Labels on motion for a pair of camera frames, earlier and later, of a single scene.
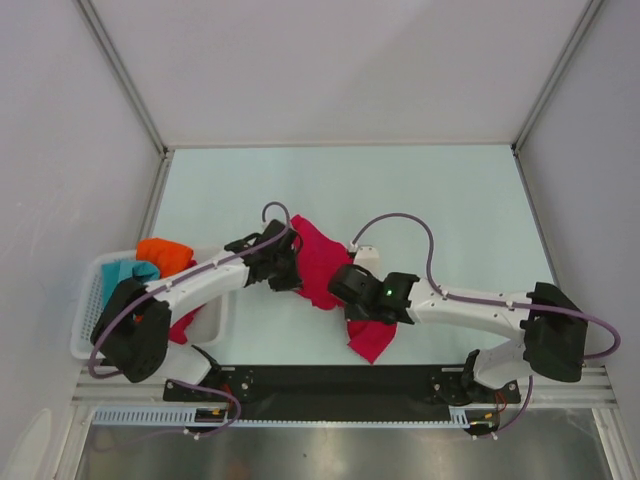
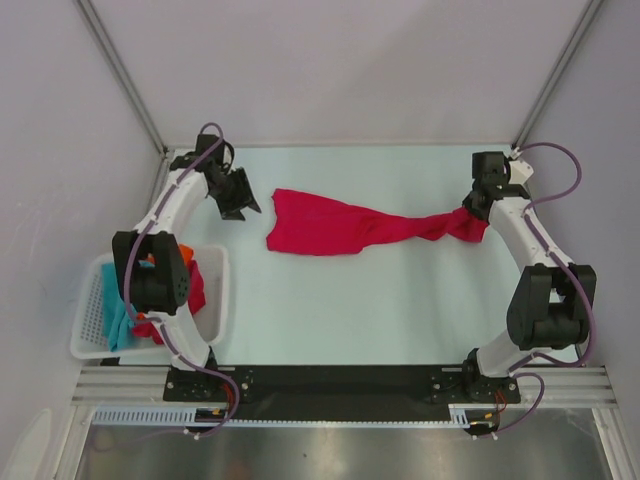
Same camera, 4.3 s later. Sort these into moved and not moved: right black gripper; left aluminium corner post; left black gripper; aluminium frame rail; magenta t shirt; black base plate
Moved: right black gripper; magenta t shirt; left black gripper
Not moved: left aluminium corner post; black base plate; aluminium frame rail
